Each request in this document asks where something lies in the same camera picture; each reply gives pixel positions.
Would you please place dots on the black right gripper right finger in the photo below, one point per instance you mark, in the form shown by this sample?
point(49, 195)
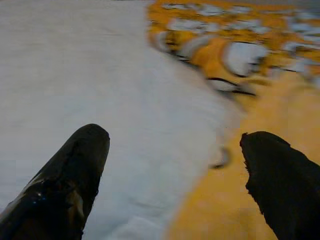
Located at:
point(287, 187)

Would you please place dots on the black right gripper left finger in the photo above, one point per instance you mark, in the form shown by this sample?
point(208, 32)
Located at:
point(62, 187)

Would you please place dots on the yellow cartoon print blanket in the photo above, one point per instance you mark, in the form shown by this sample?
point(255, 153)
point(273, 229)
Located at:
point(275, 112)

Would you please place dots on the white quilted mattress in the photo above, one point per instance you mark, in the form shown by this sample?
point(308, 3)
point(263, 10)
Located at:
point(75, 62)

